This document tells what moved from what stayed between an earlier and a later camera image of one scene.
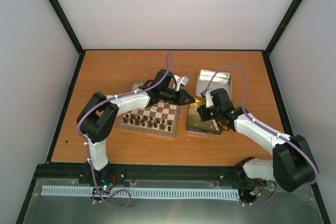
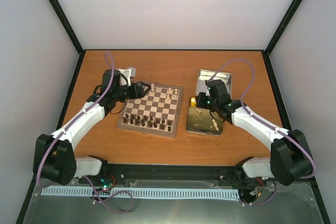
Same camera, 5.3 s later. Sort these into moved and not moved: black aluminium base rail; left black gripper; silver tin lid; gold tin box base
Moved: left black gripper
Not moved: black aluminium base rail; gold tin box base; silver tin lid
